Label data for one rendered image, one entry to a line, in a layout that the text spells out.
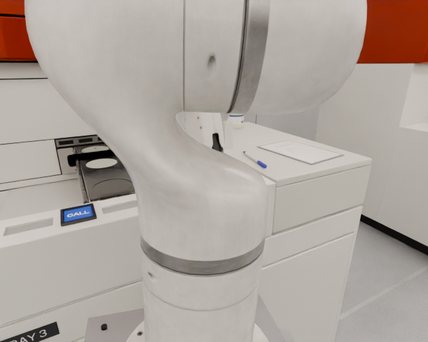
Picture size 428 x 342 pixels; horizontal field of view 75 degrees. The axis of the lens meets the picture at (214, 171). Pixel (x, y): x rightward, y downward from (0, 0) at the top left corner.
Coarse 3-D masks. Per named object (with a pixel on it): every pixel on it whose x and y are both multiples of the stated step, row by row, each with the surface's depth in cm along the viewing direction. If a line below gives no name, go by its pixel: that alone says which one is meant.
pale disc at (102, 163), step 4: (96, 160) 98; (100, 160) 98; (104, 160) 98; (108, 160) 98; (112, 160) 98; (88, 164) 94; (92, 164) 94; (96, 164) 94; (100, 164) 94; (104, 164) 94; (108, 164) 94; (112, 164) 94
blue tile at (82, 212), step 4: (80, 208) 52; (84, 208) 52; (88, 208) 52; (64, 212) 50; (68, 212) 50; (72, 212) 50; (76, 212) 50; (80, 212) 50; (84, 212) 50; (88, 212) 50; (64, 216) 49; (68, 216) 49; (72, 216) 49; (76, 216) 49; (80, 216) 49; (84, 216) 49; (64, 220) 48; (68, 220) 48; (72, 220) 48
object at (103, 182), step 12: (84, 168) 90; (96, 168) 90; (108, 168) 90; (120, 168) 90; (96, 180) 81; (108, 180) 81; (120, 180) 81; (96, 192) 74; (108, 192) 74; (120, 192) 73
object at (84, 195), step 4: (76, 160) 97; (76, 164) 93; (76, 168) 91; (80, 168) 90; (80, 172) 86; (80, 176) 83; (80, 180) 80; (80, 184) 78; (84, 184) 78; (80, 188) 76; (84, 188) 75; (84, 192) 73; (84, 196) 70; (84, 200) 68
